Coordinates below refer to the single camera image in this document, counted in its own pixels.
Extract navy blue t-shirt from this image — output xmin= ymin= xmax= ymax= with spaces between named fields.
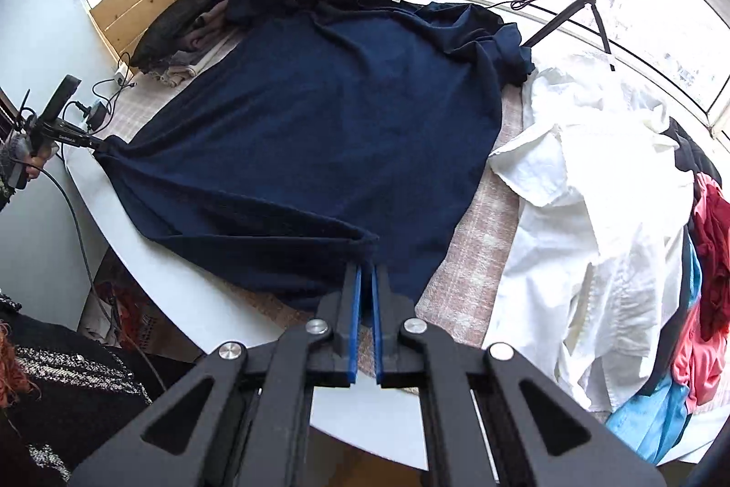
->
xmin=95 ymin=0 xmax=533 ymax=309

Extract person's left hand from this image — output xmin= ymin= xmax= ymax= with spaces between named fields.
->
xmin=24 ymin=143 xmax=58 ymax=180

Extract white power adapter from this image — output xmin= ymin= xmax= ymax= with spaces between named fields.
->
xmin=114 ymin=64 xmax=130 ymax=89

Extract beige folded garment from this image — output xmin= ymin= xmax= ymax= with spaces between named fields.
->
xmin=150 ymin=28 xmax=244 ymax=88

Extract black folded garment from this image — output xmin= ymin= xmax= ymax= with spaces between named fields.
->
xmin=129 ymin=0 xmax=226 ymax=72

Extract mauve folded garment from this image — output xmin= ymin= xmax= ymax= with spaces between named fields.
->
xmin=174 ymin=0 xmax=238 ymax=53

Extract white shirt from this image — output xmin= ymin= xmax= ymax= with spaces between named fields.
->
xmin=485 ymin=68 xmax=693 ymax=413

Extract black white tweed clothing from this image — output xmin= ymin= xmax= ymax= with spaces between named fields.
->
xmin=1 ymin=295 xmax=151 ymax=486

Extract light blue garment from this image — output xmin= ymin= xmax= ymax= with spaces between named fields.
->
xmin=605 ymin=231 xmax=702 ymax=464

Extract pink garment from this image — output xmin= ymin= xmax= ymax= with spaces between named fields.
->
xmin=671 ymin=303 xmax=729 ymax=414

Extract red garment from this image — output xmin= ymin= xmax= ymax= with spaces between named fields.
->
xmin=693 ymin=173 xmax=730 ymax=341

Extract black garment by window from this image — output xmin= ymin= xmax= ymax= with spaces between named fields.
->
xmin=663 ymin=117 xmax=723 ymax=187

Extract black tripod stand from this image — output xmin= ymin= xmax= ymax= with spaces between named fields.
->
xmin=521 ymin=0 xmax=618 ymax=73

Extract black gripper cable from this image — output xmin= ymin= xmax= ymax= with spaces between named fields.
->
xmin=16 ymin=86 xmax=167 ymax=391

